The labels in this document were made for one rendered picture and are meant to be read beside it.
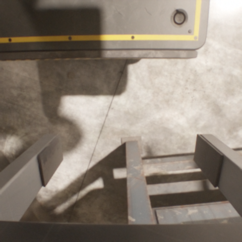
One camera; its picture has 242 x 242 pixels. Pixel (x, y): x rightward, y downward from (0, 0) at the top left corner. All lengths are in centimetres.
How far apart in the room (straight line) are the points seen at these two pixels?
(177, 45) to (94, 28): 21
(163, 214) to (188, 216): 7
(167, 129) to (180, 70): 28
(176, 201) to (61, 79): 72
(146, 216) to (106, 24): 48
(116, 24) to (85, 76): 38
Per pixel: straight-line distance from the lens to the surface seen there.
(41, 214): 118
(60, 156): 17
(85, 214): 116
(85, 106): 83
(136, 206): 50
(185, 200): 80
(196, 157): 17
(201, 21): 53
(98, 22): 49
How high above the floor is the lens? 80
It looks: 73 degrees down
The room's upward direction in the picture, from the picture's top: 177 degrees counter-clockwise
